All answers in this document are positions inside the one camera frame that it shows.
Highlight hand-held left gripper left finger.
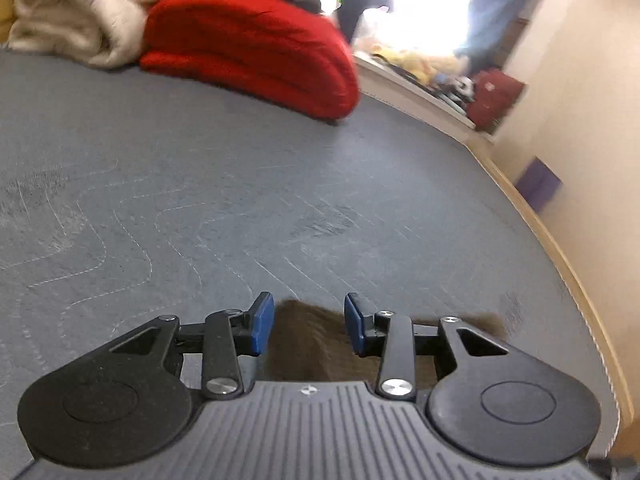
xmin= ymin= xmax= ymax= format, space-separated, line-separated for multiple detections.
xmin=109 ymin=291 xmax=275 ymax=401

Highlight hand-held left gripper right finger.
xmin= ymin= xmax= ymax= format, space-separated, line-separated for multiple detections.
xmin=344 ymin=292 xmax=511 ymax=402

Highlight brown corduroy pants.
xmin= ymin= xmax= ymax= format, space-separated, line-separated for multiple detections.
xmin=260 ymin=299 xmax=506 ymax=393

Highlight grey quilted mattress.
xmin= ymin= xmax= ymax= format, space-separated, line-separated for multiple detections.
xmin=0 ymin=47 xmax=626 ymax=480

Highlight panda plush toy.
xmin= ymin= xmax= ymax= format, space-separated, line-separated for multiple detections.
xmin=450 ymin=75 xmax=476 ymax=106

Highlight red cushion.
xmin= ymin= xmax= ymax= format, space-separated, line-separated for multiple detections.
xmin=467 ymin=67 xmax=526 ymax=133

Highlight yellow bear plush toy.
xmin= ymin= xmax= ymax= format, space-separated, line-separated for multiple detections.
xmin=372 ymin=45 xmax=461 ymax=83

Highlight folded red quilt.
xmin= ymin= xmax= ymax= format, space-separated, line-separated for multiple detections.
xmin=139 ymin=0 xmax=361 ymax=123

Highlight bright window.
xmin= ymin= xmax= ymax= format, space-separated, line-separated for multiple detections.
xmin=335 ymin=0 xmax=496 ymax=61

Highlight blue curtain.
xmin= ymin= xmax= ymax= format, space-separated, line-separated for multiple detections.
xmin=454 ymin=0 xmax=561 ymax=68

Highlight folded cream fleece blanket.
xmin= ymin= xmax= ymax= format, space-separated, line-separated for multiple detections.
xmin=7 ymin=0 xmax=191 ymax=69

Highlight purple wall patch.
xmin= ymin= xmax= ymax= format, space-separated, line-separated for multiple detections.
xmin=515 ymin=156 xmax=563 ymax=213

